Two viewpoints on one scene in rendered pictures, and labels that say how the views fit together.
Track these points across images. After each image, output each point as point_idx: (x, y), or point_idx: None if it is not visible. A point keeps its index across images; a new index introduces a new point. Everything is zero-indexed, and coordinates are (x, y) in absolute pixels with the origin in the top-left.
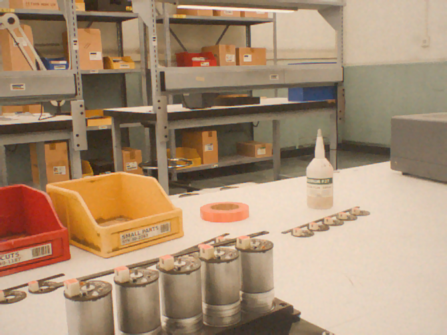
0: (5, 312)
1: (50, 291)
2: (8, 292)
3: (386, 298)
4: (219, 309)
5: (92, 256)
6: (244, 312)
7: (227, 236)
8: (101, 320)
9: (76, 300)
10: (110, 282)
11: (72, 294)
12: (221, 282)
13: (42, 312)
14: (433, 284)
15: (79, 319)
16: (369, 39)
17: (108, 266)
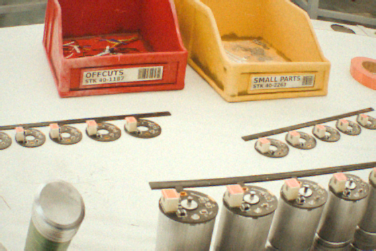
0: (95, 152)
1: (148, 137)
2: (101, 123)
3: None
4: (328, 245)
5: (211, 92)
6: (352, 247)
7: (371, 112)
8: (195, 244)
9: (172, 219)
10: (224, 144)
11: (168, 209)
12: (340, 220)
13: (135, 168)
14: None
15: (170, 237)
16: None
17: (227, 116)
